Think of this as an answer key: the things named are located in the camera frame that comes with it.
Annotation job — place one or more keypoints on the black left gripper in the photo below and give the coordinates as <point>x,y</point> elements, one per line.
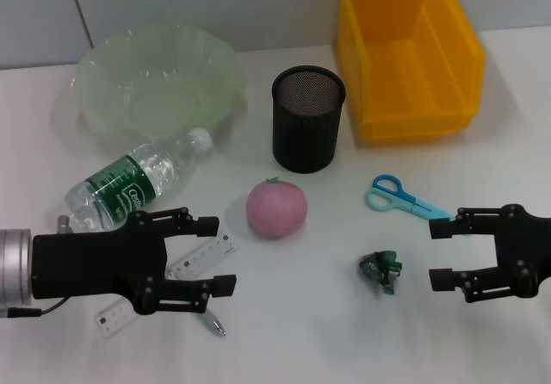
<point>94,263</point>

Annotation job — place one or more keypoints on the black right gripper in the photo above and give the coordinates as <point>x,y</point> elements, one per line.
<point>525,250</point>

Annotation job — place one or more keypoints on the blue child scissors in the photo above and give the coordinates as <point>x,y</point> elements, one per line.
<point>424,208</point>

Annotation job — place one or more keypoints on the green plastic wrapper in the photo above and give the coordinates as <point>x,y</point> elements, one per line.
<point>379,270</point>

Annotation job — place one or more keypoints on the pink toy peach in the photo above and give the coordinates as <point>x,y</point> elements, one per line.
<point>277,209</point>

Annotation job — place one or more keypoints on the clear water bottle green label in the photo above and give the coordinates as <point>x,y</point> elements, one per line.
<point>129,181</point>

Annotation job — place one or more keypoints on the clear plastic ruler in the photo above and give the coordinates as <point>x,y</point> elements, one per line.
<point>202,255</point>

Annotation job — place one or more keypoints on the black mesh pen holder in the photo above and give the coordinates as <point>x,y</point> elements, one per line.
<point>307,138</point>

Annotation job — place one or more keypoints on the translucent green plastic fruit bowl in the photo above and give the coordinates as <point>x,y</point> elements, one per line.
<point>150,82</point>

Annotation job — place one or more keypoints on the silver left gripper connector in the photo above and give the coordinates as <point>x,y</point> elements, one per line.
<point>63,224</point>

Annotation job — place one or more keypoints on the yellow plastic bin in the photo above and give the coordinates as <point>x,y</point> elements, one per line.
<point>409,78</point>

